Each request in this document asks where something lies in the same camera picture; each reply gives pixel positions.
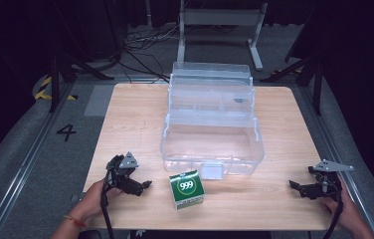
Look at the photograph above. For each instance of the white metal stand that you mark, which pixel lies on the white metal stand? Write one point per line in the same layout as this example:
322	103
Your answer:
220	16

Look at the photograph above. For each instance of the clear plastic storage box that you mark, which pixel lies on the clear plastic storage box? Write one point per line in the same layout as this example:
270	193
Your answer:
211	132

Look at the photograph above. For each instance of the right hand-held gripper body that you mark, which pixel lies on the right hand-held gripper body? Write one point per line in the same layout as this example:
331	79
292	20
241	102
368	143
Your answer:
329	181

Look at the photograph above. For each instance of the person's left hand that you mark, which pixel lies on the person's left hand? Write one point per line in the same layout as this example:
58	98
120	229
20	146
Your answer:
93	199

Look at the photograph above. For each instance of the yellow and black striped tape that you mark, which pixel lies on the yellow and black striped tape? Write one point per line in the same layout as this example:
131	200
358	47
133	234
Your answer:
44	91

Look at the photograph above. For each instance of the black tripod stand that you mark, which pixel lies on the black tripod stand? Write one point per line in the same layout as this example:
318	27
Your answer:
314	76
55	76

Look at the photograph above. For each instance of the metal floor rail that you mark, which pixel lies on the metal floor rail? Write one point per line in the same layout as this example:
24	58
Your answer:
26	162
334	146

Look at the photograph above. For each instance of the person's right hand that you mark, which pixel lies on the person's right hand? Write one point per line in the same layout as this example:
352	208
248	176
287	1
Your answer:
347	212

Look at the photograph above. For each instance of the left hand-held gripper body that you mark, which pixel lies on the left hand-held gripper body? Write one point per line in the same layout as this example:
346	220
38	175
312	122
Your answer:
122	172

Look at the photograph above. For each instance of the green and white carton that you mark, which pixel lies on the green and white carton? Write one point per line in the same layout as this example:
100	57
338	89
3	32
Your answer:
186	190

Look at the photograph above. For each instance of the grey metal pole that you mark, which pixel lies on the grey metal pole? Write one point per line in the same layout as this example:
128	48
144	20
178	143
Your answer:
148	13

